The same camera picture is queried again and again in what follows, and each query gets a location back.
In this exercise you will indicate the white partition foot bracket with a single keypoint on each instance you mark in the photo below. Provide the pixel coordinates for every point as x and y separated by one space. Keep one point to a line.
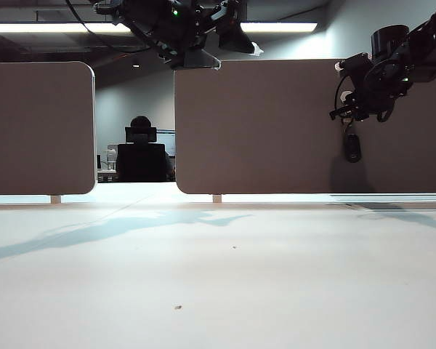
56 199
217 198

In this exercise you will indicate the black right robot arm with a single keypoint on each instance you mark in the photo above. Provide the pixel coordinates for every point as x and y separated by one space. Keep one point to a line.
427 40

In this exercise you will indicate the long white ceiling light strip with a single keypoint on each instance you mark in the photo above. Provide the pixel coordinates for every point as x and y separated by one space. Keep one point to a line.
40 28

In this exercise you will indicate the wide grey desk partition panel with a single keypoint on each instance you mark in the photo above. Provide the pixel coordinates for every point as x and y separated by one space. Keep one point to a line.
258 127

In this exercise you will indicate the computer monitor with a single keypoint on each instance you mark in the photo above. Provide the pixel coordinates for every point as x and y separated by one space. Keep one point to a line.
169 142

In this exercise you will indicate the background office desk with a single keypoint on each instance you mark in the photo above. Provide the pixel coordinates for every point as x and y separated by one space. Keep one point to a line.
107 176

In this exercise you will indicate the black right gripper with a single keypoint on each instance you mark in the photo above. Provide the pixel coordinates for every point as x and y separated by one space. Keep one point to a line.
383 83

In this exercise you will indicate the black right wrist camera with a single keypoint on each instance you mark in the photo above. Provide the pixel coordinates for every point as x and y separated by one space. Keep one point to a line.
358 65

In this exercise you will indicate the white adhesive wall hook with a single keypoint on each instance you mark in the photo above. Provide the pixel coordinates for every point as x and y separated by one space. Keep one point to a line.
345 96

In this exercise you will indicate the black car key fob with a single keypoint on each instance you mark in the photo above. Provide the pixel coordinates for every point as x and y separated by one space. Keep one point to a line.
352 149

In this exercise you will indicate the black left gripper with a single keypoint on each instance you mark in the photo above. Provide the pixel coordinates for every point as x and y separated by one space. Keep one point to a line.
207 14

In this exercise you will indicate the clear water bottle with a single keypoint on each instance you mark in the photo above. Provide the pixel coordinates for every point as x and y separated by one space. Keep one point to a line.
111 157

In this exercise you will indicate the seated person dark hair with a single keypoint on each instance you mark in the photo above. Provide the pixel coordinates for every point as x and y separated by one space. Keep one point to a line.
141 121

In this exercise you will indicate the narrow grey desk partition panel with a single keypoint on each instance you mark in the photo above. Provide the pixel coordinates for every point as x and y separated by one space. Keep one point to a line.
40 127

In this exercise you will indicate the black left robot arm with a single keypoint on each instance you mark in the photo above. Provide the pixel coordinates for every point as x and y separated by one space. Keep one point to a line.
149 25

